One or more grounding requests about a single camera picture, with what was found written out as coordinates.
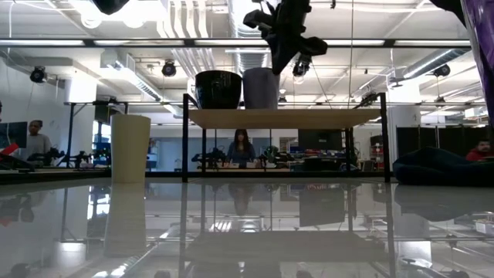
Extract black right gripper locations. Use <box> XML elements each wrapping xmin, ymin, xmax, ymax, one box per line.
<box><xmin>242</xmin><ymin>0</ymin><xmax>312</xmax><ymax>76</ymax></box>

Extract black metal stand frame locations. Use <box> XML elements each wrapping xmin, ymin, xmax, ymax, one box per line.
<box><xmin>63</xmin><ymin>99</ymin><xmax>129</xmax><ymax>169</ymax></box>

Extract dark teal screen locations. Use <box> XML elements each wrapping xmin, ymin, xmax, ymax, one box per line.
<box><xmin>0</xmin><ymin>121</ymin><xmax>29</xmax><ymax>150</ymax></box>

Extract grey cup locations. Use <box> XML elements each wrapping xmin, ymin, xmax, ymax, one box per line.
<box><xmin>242</xmin><ymin>67</ymin><xmax>281</xmax><ymax>110</ymax></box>

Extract red object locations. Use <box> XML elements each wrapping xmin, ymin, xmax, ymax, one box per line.
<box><xmin>0</xmin><ymin>142</ymin><xmax>20</xmax><ymax>158</ymax></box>

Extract person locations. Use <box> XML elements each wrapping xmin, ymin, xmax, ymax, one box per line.
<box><xmin>225</xmin><ymin>128</ymin><xmax>258</xmax><ymax>169</ymax></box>
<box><xmin>465</xmin><ymin>138</ymin><xmax>494</xmax><ymax>162</ymax></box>
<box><xmin>19</xmin><ymin>119</ymin><xmax>53</xmax><ymax>163</ymax></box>

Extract black monitor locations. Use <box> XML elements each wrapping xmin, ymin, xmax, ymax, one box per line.
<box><xmin>297</xmin><ymin>129</ymin><xmax>343</xmax><ymax>152</ymax></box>

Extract wooden shelf with black frame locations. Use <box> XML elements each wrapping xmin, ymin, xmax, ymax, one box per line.
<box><xmin>181</xmin><ymin>92</ymin><xmax>391</xmax><ymax>184</ymax></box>

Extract black rail-mounted device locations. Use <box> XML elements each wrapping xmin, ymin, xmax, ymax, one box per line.
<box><xmin>354</xmin><ymin>91</ymin><xmax>381</xmax><ymax>110</ymax></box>

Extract glossy black cup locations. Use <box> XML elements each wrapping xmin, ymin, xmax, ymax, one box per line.
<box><xmin>195</xmin><ymin>69</ymin><xmax>243</xmax><ymax>110</ymax></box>

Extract tall cream cup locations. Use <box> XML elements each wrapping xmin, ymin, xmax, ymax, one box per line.
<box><xmin>110</xmin><ymin>114</ymin><xmax>152</xmax><ymax>185</ymax></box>

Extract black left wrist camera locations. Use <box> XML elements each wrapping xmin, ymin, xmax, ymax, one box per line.
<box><xmin>91</xmin><ymin>0</ymin><xmax>131</xmax><ymax>16</ymax></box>

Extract black overhead frame bar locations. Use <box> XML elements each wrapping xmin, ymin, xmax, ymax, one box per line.
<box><xmin>0</xmin><ymin>37</ymin><xmax>472</xmax><ymax>49</ymax></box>

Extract black partition panels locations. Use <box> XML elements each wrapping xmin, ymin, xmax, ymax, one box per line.
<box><xmin>396</xmin><ymin>126</ymin><xmax>491</xmax><ymax>159</ymax></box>

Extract thin hanging cable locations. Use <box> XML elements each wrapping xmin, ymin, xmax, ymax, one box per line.
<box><xmin>349</xmin><ymin>0</ymin><xmax>354</xmax><ymax>110</ymax></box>

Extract silver ventilation duct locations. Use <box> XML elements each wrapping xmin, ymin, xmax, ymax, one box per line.
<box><xmin>389</xmin><ymin>48</ymin><xmax>471</xmax><ymax>88</ymax></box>
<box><xmin>227</xmin><ymin>0</ymin><xmax>283</xmax><ymax>74</ymax></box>

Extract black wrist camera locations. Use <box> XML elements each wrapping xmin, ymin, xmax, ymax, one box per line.
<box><xmin>299</xmin><ymin>36</ymin><xmax>329</xmax><ymax>58</ymax></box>
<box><xmin>91</xmin><ymin>0</ymin><xmax>131</xmax><ymax>16</ymax></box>

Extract purple translucent cup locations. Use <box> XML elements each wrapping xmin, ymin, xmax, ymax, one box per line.
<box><xmin>459</xmin><ymin>0</ymin><xmax>494</xmax><ymax>131</ymax></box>

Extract dark blue bean bag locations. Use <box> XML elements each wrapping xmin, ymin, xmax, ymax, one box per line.
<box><xmin>392</xmin><ymin>146</ymin><xmax>494</xmax><ymax>188</ymax></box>

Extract black ceiling spotlight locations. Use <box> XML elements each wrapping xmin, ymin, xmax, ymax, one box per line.
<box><xmin>292</xmin><ymin>53</ymin><xmax>312</xmax><ymax>78</ymax></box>
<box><xmin>161</xmin><ymin>59</ymin><xmax>178</xmax><ymax>78</ymax></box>
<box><xmin>432</xmin><ymin>63</ymin><xmax>452</xmax><ymax>78</ymax></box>
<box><xmin>29</xmin><ymin>65</ymin><xmax>47</xmax><ymax>84</ymax></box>

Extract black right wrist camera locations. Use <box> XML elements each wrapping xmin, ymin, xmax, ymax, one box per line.
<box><xmin>299</xmin><ymin>36</ymin><xmax>329</xmax><ymax>58</ymax></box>

